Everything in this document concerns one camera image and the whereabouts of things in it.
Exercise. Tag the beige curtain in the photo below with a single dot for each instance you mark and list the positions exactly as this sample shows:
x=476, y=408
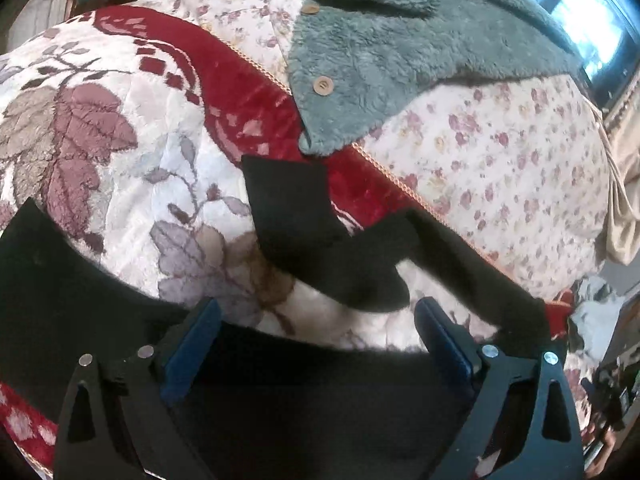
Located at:
x=625, y=210

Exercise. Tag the red floral plush blanket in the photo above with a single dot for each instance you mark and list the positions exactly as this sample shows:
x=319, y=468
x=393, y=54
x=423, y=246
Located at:
x=125, y=160

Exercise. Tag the green fleece jacket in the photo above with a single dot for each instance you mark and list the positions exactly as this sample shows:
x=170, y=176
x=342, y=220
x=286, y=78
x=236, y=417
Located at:
x=380, y=50

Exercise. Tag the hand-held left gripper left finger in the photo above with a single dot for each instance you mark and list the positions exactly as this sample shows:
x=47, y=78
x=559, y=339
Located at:
x=192, y=347

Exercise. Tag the dark furniture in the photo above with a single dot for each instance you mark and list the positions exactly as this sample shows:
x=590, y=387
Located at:
x=622, y=375

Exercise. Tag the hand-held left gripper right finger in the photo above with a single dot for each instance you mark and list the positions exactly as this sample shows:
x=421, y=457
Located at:
x=445, y=342

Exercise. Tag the window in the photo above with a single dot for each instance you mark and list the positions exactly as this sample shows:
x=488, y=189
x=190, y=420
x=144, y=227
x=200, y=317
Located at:
x=595, y=25

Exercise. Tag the white floral quilt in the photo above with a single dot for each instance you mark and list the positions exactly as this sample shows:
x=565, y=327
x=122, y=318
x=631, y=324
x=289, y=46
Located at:
x=500, y=160

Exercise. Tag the black pants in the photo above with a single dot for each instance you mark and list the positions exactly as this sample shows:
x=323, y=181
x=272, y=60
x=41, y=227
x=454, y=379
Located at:
x=300, y=400

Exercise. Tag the white grey cloth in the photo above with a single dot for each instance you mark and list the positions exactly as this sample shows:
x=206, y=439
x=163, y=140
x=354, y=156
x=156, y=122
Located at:
x=592, y=310

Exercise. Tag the braided curtain trim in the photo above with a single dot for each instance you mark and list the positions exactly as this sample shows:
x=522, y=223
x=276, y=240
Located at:
x=622, y=109

